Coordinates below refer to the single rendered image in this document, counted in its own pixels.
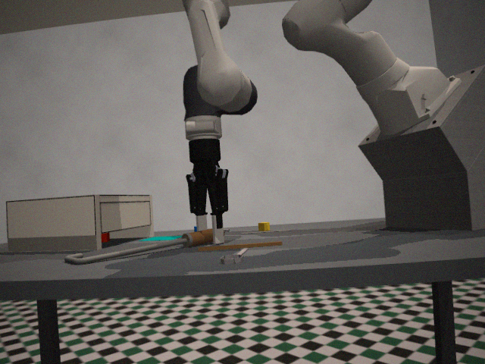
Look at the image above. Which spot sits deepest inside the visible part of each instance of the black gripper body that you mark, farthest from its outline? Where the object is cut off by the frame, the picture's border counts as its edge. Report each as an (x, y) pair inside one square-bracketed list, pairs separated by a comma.
[(205, 154)]

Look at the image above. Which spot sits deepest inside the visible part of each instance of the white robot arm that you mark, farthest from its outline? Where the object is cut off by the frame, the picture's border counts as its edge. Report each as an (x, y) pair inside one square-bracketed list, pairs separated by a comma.
[(399, 96)]

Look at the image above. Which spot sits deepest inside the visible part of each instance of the small yellow cube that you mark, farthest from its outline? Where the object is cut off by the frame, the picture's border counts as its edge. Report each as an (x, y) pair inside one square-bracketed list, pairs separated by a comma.
[(264, 226)]

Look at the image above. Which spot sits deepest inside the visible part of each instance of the small beige cabinet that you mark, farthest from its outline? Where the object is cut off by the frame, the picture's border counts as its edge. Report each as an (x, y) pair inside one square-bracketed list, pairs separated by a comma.
[(75, 223)]

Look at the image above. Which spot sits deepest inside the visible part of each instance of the long thin brown bar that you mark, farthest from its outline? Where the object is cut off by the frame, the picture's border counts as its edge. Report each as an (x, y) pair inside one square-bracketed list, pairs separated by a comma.
[(240, 246)]

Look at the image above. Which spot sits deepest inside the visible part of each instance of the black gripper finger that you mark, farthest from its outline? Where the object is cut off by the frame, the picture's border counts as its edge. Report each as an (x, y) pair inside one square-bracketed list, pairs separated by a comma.
[(218, 196), (197, 198)]

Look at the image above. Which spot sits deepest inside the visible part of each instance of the steel hook with wooden handle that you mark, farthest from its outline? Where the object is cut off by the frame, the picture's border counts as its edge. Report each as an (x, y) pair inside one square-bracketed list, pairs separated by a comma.
[(188, 240)]

